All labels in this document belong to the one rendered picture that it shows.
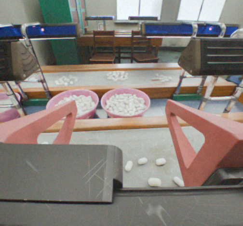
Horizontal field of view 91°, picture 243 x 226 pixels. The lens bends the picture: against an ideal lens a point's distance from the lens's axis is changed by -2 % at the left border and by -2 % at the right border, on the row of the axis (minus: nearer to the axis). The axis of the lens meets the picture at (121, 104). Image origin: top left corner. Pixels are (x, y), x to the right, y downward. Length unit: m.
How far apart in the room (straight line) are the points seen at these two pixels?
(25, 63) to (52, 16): 2.85
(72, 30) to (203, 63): 0.70
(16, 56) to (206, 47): 0.38
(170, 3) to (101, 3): 2.31
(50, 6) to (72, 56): 0.93
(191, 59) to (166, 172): 0.34
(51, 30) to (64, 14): 2.20
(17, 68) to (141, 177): 0.42
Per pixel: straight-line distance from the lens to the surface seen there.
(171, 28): 0.89
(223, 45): 0.36
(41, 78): 0.84
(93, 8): 5.33
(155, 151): 0.50
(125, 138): 0.52
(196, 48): 0.32
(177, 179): 0.45
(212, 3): 6.06
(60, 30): 0.87
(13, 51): 0.33
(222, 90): 1.10
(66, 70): 1.19
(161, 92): 0.87
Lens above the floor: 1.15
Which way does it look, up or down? 36 degrees down
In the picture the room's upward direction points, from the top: straight up
